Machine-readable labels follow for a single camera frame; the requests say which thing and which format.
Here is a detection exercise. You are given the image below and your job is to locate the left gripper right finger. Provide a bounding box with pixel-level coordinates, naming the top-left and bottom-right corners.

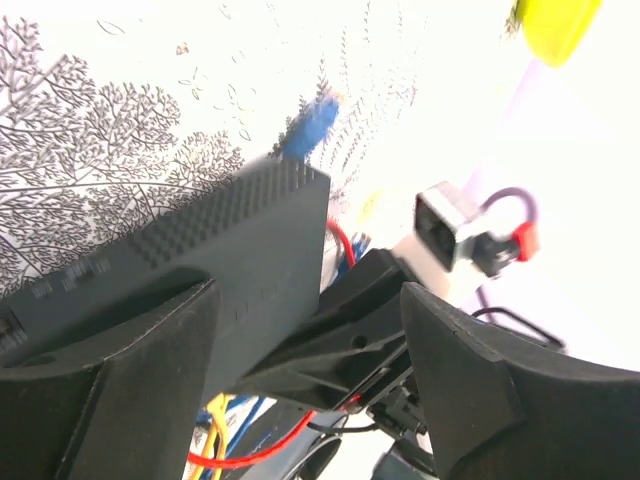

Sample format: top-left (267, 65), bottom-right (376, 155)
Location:
top-left (400, 283), bottom-right (639, 479)

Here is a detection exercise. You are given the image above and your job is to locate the yellow ethernet cable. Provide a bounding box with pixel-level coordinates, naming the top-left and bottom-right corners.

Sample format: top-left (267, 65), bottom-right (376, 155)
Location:
top-left (192, 393), bottom-right (234, 480)

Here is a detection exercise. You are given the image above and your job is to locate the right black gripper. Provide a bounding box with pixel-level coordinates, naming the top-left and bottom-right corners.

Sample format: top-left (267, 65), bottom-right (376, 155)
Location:
top-left (234, 249), bottom-right (427, 445)

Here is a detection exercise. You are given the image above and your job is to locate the red ethernet cable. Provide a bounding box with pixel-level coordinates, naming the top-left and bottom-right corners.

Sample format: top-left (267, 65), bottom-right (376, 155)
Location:
top-left (187, 219), bottom-right (359, 471)

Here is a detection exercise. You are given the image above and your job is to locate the black network switch box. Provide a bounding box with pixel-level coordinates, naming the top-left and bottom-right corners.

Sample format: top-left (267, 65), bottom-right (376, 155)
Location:
top-left (1, 161), bottom-right (330, 397)

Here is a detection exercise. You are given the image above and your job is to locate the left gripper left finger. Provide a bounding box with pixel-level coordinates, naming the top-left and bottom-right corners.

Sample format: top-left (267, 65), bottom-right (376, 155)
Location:
top-left (1, 281), bottom-right (220, 479)

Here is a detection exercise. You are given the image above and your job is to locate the lime green bowl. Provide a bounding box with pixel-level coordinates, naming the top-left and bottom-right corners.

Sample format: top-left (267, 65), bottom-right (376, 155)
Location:
top-left (516, 0), bottom-right (603, 68)

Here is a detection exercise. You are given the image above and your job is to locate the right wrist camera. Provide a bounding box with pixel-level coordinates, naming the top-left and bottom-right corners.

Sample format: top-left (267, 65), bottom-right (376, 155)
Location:
top-left (414, 181), bottom-right (500, 277)

